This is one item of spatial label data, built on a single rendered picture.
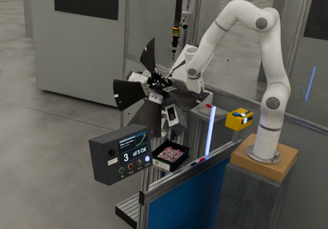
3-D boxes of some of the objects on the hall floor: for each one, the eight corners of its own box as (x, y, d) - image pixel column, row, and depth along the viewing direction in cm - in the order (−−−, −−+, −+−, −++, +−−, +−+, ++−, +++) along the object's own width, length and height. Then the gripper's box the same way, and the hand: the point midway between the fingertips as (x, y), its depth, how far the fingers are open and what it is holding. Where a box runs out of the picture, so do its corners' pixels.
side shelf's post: (190, 193, 323) (202, 110, 290) (193, 195, 320) (206, 112, 287) (187, 195, 320) (198, 111, 287) (191, 197, 318) (202, 113, 284)
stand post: (170, 200, 311) (185, 75, 265) (178, 206, 306) (194, 79, 259) (167, 202, 308) (181, 76, 262) (174, 208, 303) (190, 80, 256)
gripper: (179, 72, 205) (182, 98, 216) (199, 80, 196) (201, 107, 207) (188, 67, 209) (190, 93, 220) (208, 74, 200) (210, 101, 211)
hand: (195, 97), depth 212 cm, fingers closed
